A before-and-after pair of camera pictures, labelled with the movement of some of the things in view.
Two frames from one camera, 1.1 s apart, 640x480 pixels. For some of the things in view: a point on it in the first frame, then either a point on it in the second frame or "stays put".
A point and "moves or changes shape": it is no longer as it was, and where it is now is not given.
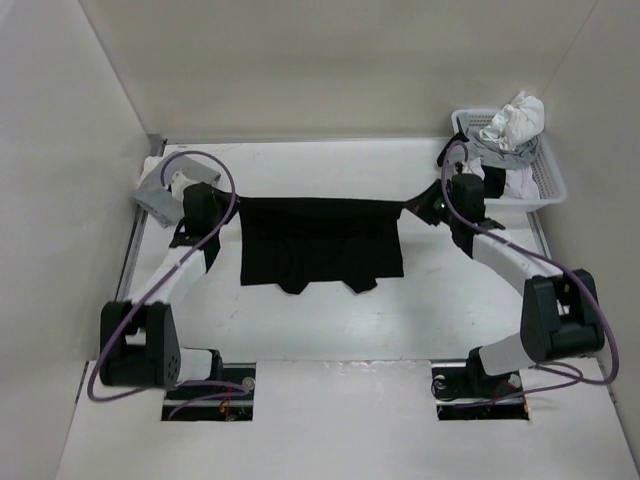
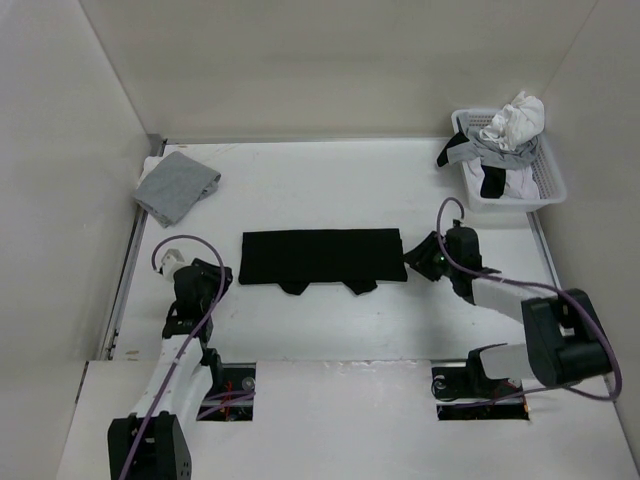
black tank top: (296, 241) moves or changes shape
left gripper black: (225, 199) to (214, 274)
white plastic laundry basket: (546, 174) stays put
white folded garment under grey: (148, 164) stays put
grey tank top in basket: (477, 146) stays put
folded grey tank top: (153, 193) stays put
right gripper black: (420, 205) to (419, 258)
